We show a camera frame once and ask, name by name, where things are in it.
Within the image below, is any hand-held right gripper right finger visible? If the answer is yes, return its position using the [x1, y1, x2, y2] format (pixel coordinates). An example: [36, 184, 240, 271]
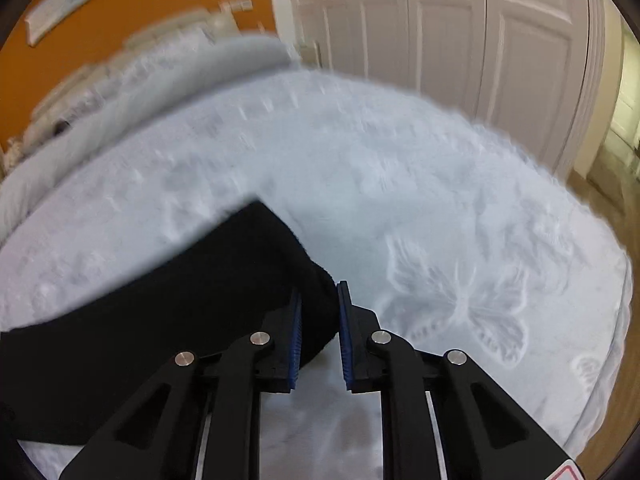
[336, 280, 586, 480]

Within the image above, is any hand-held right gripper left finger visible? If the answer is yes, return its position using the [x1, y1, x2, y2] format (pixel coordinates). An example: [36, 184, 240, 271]
[59, 287, 304, 480]

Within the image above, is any black sock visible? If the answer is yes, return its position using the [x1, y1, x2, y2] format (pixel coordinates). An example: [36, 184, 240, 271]
[0, 200, 337, 447]

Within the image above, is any white embossed bedspread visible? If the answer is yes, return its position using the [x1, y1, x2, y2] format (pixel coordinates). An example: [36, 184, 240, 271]
[0, 67, 631, 480]

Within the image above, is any grey duvet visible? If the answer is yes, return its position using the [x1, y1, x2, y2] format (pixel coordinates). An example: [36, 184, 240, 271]
[0, 35, 303, 246]

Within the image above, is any white panelled wardrobe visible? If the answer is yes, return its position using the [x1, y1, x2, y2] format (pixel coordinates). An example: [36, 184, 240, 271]
[265, 0, 608, 181]

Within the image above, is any beige padded headboard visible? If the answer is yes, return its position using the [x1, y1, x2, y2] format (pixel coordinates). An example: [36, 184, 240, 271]
[0, 7, 238, 171]

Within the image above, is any framed wall picture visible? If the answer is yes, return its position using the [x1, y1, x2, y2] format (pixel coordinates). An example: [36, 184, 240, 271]
[25, 0, 146, 47]

